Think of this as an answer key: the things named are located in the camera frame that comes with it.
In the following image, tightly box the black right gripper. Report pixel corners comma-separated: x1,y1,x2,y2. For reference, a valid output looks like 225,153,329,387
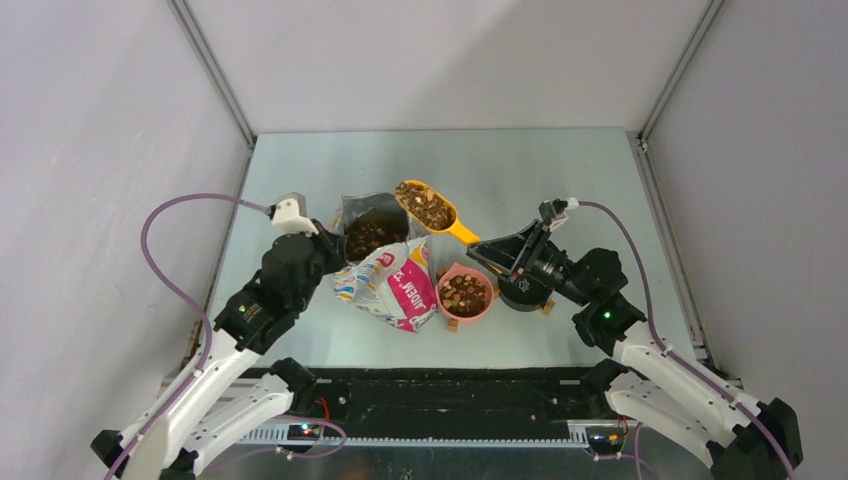
466,219,592,308

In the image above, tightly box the yellow plastic scoop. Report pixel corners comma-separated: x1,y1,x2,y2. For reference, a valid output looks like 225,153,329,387
395,180,482,246

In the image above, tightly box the printed cat food bag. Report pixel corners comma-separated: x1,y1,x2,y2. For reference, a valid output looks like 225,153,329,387
332,193,437,333

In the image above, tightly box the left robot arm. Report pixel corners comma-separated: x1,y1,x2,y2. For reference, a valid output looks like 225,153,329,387
91,220,345,479

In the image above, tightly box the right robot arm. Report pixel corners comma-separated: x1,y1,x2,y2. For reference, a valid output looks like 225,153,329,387
467,220,803,479

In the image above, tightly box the black pet bowl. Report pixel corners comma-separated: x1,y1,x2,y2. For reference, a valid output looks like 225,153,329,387
497,274,556,315

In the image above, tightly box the pink pet bowl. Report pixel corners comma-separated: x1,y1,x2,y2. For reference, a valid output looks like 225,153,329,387
435,263,498,330

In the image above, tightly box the kibble in pink bowl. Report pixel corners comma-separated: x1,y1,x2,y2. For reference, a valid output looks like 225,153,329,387
438,274,487,318

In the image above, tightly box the wooden bowl stand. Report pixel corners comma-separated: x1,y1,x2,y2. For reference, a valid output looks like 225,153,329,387
434,263,531,333

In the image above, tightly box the brown kibble in bag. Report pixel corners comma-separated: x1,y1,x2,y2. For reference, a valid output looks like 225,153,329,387
344,210,409,263

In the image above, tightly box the kibble in scoop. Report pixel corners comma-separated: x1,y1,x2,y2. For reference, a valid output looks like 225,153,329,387
395,181,457,231

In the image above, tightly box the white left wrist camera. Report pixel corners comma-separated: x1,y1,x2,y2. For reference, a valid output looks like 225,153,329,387
269,192,319,236

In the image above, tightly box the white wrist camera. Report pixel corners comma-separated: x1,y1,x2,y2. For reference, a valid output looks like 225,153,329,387
269,192,319,236
538,197,580,232

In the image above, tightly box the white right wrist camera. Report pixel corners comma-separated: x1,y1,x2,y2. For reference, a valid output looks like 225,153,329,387
538,197,580,232

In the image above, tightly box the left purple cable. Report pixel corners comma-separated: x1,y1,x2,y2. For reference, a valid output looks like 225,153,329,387
102,193,273,480

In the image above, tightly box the aluminium corner frame post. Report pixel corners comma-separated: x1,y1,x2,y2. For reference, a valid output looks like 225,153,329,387
635,0,730,154

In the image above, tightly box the left aluminium frame post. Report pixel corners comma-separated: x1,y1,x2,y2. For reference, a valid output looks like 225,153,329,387
165,0,258,150

